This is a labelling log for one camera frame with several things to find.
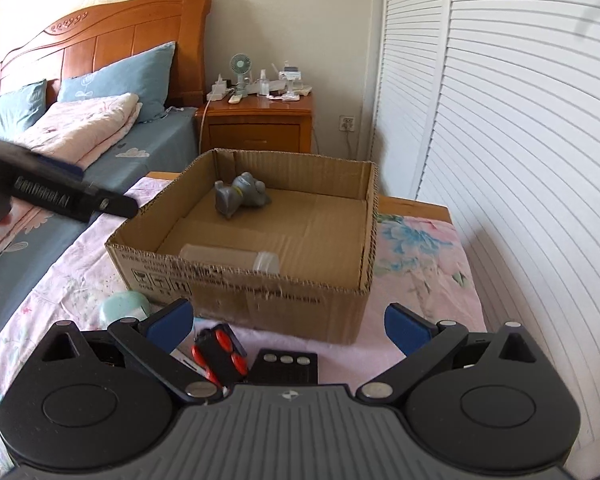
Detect clear spray bottle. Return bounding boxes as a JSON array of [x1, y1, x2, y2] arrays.
[[258, 68, 271, 98]]

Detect blue pillow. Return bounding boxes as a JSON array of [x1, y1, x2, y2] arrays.
[[0, 79, 47, 141], [57, 41, 175, 122]]

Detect brown cardboard box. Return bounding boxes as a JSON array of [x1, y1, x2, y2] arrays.
[[106, 150, 377, 344]]

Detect blue bed sheet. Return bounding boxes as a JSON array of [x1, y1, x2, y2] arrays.
[[0, 107, 199, 333]]

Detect wooden nightstand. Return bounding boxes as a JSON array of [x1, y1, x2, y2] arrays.
[[196, 94, 314, 154]]

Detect clear plastic tube container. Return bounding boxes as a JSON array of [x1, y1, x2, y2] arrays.
[[178, 244, 280, 274]]

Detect black toy train red wheels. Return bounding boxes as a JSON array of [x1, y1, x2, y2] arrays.
[[192, 323, 249, 389]]

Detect pink floral table cloth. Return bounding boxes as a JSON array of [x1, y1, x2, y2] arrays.
[[0, 173, 489, 466]]

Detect white louvred closet doors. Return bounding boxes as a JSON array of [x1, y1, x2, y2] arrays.
[[373, 0, 600, 479]]

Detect pink floral quilt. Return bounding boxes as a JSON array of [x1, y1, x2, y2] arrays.
[[0, 93, 143, 255]]

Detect white gadget on stand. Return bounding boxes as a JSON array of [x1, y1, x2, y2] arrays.
[[278, 63, 312, 101]]

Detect orange wooden headboard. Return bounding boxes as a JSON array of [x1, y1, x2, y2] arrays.
[[0, 0, 212, 107]]

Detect grey rhino toy figure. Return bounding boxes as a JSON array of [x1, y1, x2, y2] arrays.
[[214, 172, 271, 219]]

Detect mint green oval case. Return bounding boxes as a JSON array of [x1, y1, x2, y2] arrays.
[[99, 290, 151, 326]]

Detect small green desk fan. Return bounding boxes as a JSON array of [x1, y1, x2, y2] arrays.
[[230, 53, 251, 96]]

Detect white labelled flat package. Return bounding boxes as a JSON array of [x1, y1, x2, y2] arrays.
[[171, 330, 206, 376]]

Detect wall power socket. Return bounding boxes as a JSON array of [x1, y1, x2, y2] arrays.
[[339, 115, 355, 132]]

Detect white power strip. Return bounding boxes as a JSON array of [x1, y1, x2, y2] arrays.
[[207, 75, 232, 102]]

